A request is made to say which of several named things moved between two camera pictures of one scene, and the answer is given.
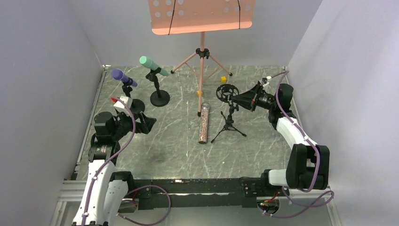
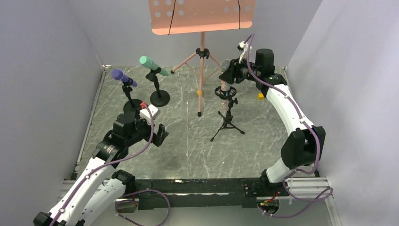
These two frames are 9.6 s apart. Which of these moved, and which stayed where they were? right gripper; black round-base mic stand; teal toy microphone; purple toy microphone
Moved: right gripper
Stayed: teal toy microphone; purple toy microphone; black round-base mic stand
